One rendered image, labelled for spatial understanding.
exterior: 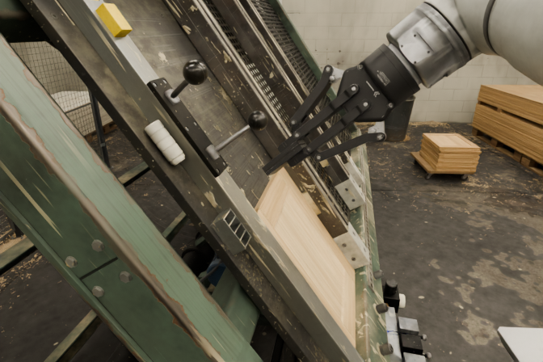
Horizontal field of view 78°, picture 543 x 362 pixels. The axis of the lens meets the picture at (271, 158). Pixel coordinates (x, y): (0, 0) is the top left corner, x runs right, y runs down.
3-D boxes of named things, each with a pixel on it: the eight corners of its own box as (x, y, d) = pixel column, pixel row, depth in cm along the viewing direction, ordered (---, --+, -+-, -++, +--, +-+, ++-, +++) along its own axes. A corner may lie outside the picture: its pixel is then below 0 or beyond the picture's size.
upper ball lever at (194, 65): (167, 113, 59) (199, 83, 49) (153, 95, 59) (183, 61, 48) (183, 104, 62) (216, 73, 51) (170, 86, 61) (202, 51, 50)
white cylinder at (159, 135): (140, 131, 56) (170, 169, 57) (152, 121, 55) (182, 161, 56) (149, 126, 59) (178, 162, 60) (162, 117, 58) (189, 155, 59)
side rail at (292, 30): (343, 137, 244) (357, 129, 240) (258, 2, 224) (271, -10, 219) (343, 134, 251) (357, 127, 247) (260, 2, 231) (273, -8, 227)
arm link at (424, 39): (475, 54, 36) (425, 90, 38) (465, 67, 44) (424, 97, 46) (421, -9, 37) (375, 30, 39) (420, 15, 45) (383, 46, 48)
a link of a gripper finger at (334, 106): (361, 90, 43) (355, 82, 43) (294, 141, 47) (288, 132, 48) (365, 93, 47) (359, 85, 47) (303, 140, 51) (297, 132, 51)
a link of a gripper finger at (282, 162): (305, 143, 50) (309, 147, 50) (271, 170, 53) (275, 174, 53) (299, 144, 48) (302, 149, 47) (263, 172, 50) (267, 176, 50)
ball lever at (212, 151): (212, 166, 60) (273, 123, 61) (199, 149, 59) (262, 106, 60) (212, 163, 64) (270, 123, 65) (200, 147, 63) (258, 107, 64)
